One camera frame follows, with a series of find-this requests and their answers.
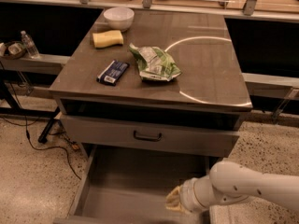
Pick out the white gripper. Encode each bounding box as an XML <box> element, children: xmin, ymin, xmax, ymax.
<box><xmin>165</xmin><ymin>175</ymin><xmax>224</xmax><ymax>214</ymax></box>

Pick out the grey drawer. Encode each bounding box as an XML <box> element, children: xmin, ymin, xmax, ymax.
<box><xmin>53</xmin><ymin>146</ymin><xmax>216</xmax><ymax>224</ymax></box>
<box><xmin>61</xmin><ymin>115</ymin><xmax>239</xmax><ymax>157</ymax></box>

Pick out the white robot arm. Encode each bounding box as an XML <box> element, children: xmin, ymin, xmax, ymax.
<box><xmin>165</xmin><ymin>161</ymin><xmax>299</xmax><ymax>214</ymax></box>

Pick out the grey top drawer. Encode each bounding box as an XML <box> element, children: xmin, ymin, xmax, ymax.
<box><xmin>61</xmin><ymin>115</ymin><xmax>239</xmax><ymax>157</ymax></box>

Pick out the grey drawer cabinet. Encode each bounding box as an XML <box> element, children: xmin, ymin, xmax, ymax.
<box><xmin>49</xmin><ymin>8</ymin><xmax>253</xmax><ymax>161</ymax></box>

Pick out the green chip bag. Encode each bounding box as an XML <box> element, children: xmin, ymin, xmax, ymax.
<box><xmin>129</xmin><ymin>43</ymin><xmax>182</xmax><ymax>82</ymax></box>

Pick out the blue snack packet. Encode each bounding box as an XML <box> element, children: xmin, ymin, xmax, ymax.
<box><xmin>96</xmin><ymin>60</ymin><xmax>130</xmax><ymax>86</ymax></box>

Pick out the yellow sponge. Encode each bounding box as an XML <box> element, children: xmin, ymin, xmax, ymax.
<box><xmin>93</xmin><ymin>30</ymin><xmax>123</xmax><ymax>49</ymax></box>

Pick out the white bowl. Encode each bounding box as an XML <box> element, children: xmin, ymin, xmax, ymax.
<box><xmin>104</xmin><ymin>7</ymin><xmax>135</xmax><ymax>32</ymax></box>

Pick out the clear plastic water bottle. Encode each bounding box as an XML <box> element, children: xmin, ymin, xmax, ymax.
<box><xmin>21</xmin><ymin>31</ymin><xmax>40</xmax><ymax>59</ymax></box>

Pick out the dark bowl with items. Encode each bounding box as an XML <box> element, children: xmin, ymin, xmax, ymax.
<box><xmin>0</xmin><ymin>41</ymin><xmax>26</xmax><ymax>60</ymax></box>

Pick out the black floor cable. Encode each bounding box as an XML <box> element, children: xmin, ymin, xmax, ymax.
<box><xmin>0</xmin><ymin>115</ymin><xmax>82</xmax><ymax>181</ymax></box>

